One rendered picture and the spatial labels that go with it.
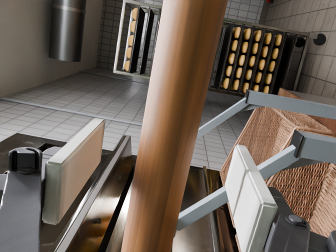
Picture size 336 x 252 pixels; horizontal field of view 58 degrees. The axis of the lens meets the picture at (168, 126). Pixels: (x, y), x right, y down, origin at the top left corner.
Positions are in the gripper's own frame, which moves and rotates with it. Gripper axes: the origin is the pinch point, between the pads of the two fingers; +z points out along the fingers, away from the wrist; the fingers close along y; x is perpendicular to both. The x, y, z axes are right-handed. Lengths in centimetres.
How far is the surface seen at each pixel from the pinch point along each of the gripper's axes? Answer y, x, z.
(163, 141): -0.3, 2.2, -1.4
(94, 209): -20, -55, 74
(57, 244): -24, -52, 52
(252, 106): 26, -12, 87
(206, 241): 22, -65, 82
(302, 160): 25.8, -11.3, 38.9
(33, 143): -75, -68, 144
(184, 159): 0.9, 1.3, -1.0
